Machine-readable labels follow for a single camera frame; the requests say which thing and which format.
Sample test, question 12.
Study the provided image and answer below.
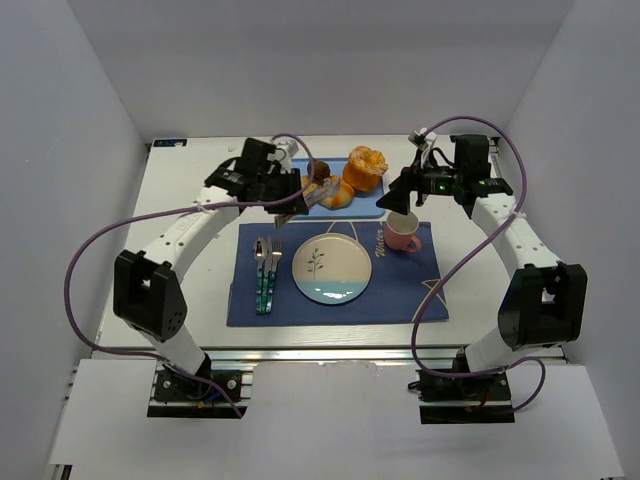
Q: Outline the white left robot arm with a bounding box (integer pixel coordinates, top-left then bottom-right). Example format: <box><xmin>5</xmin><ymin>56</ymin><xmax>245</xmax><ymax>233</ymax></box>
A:
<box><xmin>113</xmin><ymin>134</ymin><xmax>308</xmax><ymax>379</ymax></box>

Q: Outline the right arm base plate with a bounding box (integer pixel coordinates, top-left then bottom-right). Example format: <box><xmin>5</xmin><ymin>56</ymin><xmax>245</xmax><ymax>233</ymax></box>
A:
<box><xmin>407</xmin><ymin>370</ymin><xmax>515</xmax><ymax>425</ymax></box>

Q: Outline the large orange muffin bread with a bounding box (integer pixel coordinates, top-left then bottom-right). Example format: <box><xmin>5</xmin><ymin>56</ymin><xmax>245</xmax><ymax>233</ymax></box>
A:
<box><xmin>342</xmin><ymin>146</ymin><xmax>389</xmax><ymax>192</ymax></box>

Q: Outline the blue label sticker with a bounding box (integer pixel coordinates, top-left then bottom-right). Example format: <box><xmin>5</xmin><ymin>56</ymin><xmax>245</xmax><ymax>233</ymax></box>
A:
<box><xmin>152</xmin><ymin>139</ymin><xmax>187</xmax><ymax>148</ymax></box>

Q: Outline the silver spoon teal handle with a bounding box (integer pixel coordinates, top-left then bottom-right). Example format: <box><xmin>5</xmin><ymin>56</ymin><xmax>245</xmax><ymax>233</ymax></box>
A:
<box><xmin>253</xmin><ymin>237</ymin><xmax>267</xmax><ymax>315</ymax></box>

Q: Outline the sliced brown bread loaf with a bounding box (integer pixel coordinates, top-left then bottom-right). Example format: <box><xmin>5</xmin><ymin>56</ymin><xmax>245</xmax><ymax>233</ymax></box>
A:
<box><xmin>300</xmin><ymin>176</ymin><xmax>319</xmax><ymax>201</ymax></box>

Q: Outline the light blue plastic tray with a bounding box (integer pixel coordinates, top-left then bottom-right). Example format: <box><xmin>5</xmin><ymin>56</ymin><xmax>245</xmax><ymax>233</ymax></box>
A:
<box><xmin>292</xmin><ymin>157</ymin><xmax>385</xmax><ymax>220</ymax></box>

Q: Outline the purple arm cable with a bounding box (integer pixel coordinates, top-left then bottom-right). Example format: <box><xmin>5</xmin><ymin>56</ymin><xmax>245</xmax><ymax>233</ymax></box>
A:
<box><xmin>63</xmin><ymin>132</ymin><xmax>329</xmax><ymax>419</ymax></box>
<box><xmin>409</xmin><ymin>116</ymin><xmax>546</xmax><ymax>412</ymax></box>

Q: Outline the dark blue placemat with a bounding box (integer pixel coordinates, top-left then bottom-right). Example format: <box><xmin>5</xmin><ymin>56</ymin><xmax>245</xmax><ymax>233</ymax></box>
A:
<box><xmin>227</xmin><ymin>222</ymin><xmax>440</xmax><ymax>327</ymax></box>

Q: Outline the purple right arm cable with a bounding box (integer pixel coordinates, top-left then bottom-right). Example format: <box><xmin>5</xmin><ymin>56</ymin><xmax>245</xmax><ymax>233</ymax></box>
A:
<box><xmin>409</xmin><ymin>116</ymin><xmax>546</xmax><ymax>412</ymax></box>

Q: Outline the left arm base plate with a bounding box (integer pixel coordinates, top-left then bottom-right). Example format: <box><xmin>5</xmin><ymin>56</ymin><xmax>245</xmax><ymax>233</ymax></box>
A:
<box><xmin>147</xmin><ymin>363</ymin><xmax>253</xmax><ymax>420</ymax></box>

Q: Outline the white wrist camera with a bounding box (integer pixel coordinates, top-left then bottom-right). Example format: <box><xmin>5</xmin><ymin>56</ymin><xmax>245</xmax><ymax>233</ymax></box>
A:
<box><xmin>274</xmin><ymin>139</ymin><xmax>299</xmax><ymax>162</ymax></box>
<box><xmin>408</xmin><ymin>127</ymin><xmax>437</xmax><ymax>156</ymax></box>

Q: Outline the aluminium frame rail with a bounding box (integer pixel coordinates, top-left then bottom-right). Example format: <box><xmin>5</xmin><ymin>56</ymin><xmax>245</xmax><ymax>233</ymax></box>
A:
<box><xmin>92</xmin><ymin>344</ymin><xmax>569</xmax><ymax>364</ymax></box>

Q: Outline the dark brown bread piece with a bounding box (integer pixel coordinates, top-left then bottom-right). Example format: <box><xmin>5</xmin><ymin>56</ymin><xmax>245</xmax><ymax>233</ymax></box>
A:
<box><xmin>307</xmin><ymin>159</ymin><xmax>331</xmax><ymax>185</ymax></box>

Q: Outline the silver knife teal handle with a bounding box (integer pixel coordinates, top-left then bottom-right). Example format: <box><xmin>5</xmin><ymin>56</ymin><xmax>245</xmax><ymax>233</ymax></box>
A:
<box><xmin>261</xmin><ymin>237</ymin><xmax>273</xmax><ymax>314</ymax></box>

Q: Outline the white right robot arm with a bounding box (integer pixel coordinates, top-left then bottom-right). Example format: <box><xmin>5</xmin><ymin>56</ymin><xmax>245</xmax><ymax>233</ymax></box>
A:
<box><xmin>377</xmin><ymin>130</ymin><xmax>588</xmax><ymax>378</ymax></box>

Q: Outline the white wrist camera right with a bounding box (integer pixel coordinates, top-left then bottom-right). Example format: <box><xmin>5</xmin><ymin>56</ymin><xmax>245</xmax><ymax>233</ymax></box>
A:
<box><xmin>408</xmin><ymin>127</ymin><xmax>437</xmax><ymax>156</ymax></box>

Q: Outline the cream and blue plate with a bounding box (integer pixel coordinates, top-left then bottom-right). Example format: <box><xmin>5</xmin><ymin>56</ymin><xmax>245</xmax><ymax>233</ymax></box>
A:
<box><xmin>291</xmin><ymin>233</ymin><xmax>372</xmax><ymax>305</ymax></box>

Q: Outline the silver fork teal handle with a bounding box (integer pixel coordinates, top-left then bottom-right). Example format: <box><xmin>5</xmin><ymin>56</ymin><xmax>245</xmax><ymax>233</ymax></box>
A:
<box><xmin>266</xmin><ymin>239</ymin><xmax>283</xmax><ymax>314</ymax></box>

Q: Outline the pink mug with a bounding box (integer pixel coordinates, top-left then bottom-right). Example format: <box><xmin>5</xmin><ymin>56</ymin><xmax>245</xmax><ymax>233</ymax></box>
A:
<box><xmin>383</xmin><ymin>212</ymin><xmax>422</xmax><ymax>253</ymax></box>

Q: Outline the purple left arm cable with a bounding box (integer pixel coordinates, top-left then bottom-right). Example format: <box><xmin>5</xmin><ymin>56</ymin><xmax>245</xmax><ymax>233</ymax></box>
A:
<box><xmin>63</xmin><ymin>132</ymin><xmax>329</xmax><ymax>419</ymax></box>

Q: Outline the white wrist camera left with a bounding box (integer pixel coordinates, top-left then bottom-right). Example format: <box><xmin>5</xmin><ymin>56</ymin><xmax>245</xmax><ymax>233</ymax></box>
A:
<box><xmin>274</xmin><ymin>139</ymin><xmax>299</xmax><ymax>162</ymax></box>

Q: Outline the round orange white bun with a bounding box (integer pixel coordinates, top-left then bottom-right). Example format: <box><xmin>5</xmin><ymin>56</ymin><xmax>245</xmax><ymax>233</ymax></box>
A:
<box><xmin>320</xmin><ymin>175</ymin><xmax>355</xmax><ymax>209</ymax></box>

